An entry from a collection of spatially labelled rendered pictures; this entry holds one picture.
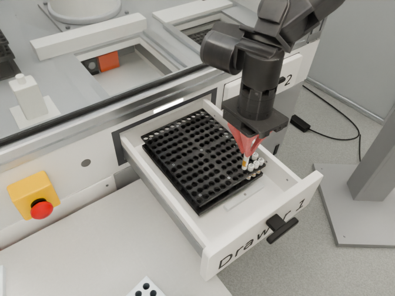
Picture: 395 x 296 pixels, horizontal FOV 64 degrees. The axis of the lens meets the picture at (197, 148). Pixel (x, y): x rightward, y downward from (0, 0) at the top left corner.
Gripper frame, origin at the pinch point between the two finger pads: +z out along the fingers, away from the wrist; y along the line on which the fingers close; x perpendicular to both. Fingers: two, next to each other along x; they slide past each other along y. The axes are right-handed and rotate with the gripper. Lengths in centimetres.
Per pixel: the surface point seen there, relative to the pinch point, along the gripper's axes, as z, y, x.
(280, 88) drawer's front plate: 10.7, -23.2, 37.1
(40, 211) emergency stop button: 9.3, -16.2, -35.3
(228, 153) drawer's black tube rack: 7.1, -6.9, 2.1
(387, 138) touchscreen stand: 48, -6, 98
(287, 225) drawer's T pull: 7.8, 12.9, -0.9
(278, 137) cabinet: 39, -28, 49
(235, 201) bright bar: 13.2, 0.7, -1.6
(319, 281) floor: 97, 11, 51
